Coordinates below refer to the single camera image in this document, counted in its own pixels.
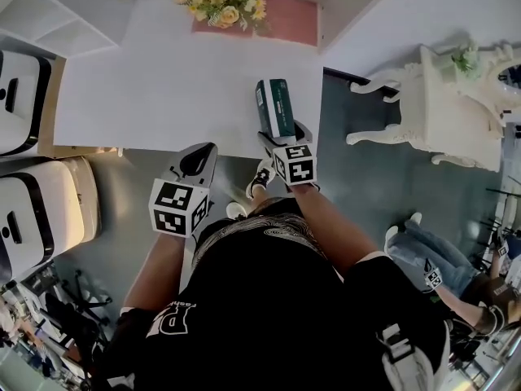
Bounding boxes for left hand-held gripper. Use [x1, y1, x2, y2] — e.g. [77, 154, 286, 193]
[148, 142, 219, 239]

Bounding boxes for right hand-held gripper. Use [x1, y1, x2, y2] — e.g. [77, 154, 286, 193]
[256, 119, 321, 193]

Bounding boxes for green and white box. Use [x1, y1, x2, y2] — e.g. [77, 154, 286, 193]
[255, 78, 297, 140]

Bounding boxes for person's left forearm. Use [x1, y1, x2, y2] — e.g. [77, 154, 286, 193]
[121, 232, 197, 314]

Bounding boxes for person's right forearm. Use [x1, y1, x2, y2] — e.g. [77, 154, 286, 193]
[291, 182, 387, 279]

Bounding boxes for white desk with shelves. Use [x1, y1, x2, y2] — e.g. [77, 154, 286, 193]
[0, 0, 404, 159]

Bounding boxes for person's right shoe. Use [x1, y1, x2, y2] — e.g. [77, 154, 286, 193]
[246, 159, 276, 200]

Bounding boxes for person's shoe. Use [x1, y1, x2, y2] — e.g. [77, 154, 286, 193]
[246, 159, 276, 200]
[225, 201, 247, 222]

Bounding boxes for person's left shoe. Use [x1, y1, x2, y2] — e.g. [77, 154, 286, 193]
[225, 201, 247, 222]

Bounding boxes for white black robot machine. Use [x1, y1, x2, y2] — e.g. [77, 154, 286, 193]
[0, 156, 102, 285]
[0, 49, 54, 156]

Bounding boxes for brown cardboard box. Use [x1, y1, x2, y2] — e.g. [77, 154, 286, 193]
[38, 57, 123, 159]

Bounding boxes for cream ornate dressing table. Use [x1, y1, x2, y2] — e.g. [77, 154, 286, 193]
[345, 41, 521, 174]

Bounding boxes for person's black printed shirt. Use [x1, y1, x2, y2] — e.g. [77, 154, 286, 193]
[93, 217, 451, 391]

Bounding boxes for small white flower vase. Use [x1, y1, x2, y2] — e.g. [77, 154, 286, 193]
[451, 42, 484, 81]

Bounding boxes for oval cream-framed mirror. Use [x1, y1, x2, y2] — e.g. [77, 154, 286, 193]
[494, 61, 521, 102]

